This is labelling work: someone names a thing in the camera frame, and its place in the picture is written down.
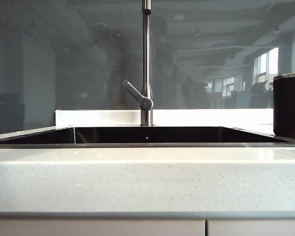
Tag dark undermount sink basin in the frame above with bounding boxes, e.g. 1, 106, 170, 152
0, 125, 295, 148

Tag black steel-lined mug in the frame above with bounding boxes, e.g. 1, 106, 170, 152
272, 72, 295, 140

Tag narrow grey cabinet door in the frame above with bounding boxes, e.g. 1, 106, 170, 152
207, 219, 295, 236

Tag wide grey cabinet door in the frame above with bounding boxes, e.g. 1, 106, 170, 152
0, 219, 206, 236

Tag steel faucet lever handle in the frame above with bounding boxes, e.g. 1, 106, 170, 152
122, 80, 154, 111

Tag brushed steel gooseneck faucet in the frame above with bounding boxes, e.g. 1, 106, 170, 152
140, 0, 154, 126

